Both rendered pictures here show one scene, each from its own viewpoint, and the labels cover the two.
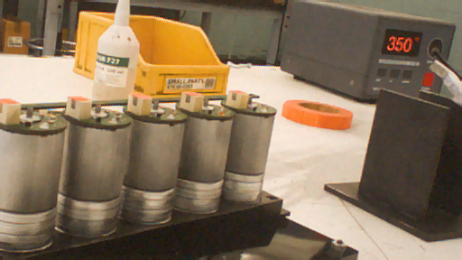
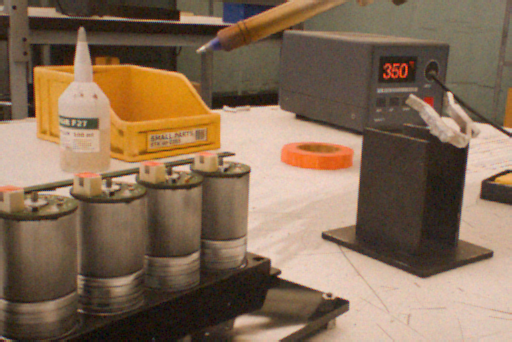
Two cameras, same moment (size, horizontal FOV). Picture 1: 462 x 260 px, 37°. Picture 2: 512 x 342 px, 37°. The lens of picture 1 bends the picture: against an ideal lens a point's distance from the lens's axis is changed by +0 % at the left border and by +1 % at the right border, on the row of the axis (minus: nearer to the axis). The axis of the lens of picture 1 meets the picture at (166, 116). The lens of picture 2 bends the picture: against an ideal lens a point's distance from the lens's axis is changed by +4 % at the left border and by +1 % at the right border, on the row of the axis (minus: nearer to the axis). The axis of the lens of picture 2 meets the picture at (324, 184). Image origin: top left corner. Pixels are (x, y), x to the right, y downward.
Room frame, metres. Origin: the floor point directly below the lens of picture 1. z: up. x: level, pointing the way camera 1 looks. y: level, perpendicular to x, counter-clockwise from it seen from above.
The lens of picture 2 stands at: (-0.01, -0.02, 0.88)
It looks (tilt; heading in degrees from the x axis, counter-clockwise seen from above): 14 degrees down; 349
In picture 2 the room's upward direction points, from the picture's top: 4 degrees clockwise
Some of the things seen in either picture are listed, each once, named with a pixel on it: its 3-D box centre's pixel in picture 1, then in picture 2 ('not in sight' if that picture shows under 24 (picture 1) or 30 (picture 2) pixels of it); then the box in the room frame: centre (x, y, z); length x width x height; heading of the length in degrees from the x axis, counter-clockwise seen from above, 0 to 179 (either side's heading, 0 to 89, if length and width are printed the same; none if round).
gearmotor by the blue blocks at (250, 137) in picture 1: (239, 158); (218, 223); (0.29, -0.04, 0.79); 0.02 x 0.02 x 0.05
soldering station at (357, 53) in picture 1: (362, 51); (361, 81); (0.80, -0.22, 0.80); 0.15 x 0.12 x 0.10; 28
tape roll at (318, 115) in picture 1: (317, 114); (317, 155); (0.59, -0.13, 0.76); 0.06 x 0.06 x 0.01
